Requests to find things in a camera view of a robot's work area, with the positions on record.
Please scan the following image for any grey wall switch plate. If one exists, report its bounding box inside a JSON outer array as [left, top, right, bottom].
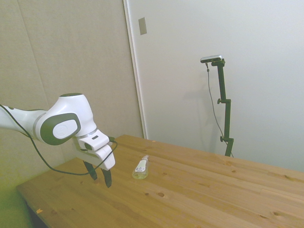
[[138, 17, 147, 36]]

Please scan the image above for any silver camera on stand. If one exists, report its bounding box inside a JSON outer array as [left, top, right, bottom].
[[200, 54, 224, 64]]

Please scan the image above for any clear sanitizer pump bottle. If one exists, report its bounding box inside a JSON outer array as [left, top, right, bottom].
[[132, 154, 150, 181]]

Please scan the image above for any white vertical wall trim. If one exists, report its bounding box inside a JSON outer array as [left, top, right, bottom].
[[123, 0, 148, 140]]

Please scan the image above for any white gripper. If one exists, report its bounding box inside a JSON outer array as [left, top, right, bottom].
[[73, 139, 116, 189]]

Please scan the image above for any dark green camera stand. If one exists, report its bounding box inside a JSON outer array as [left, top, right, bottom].
[[211, 59, 235, 157]]

